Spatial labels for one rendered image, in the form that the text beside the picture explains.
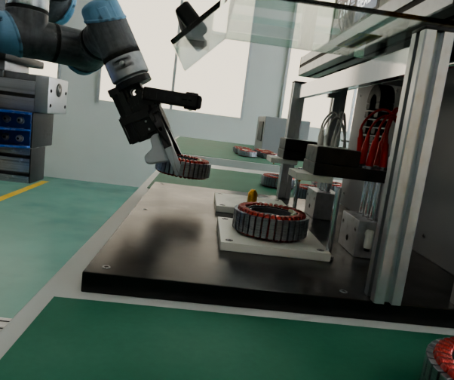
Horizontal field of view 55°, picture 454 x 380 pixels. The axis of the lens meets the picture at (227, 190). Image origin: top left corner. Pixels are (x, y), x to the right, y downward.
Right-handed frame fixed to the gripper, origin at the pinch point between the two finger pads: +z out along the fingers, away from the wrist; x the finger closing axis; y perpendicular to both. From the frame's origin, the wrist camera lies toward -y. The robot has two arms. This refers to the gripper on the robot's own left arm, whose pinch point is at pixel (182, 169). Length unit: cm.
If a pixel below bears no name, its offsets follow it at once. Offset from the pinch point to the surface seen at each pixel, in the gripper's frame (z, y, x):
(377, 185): 10.5, -27.2, 28.0
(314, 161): 3.7, -20.1, 27.7
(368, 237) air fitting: 16.3, -22.9, 30.4
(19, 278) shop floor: 32, 113, -132
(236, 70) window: -45, -65, -446
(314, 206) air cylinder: 16.4, -21.4, 4.8
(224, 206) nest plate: 8.8, -5.1, 8.8
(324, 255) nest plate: 15.2, -15.9, 33.0
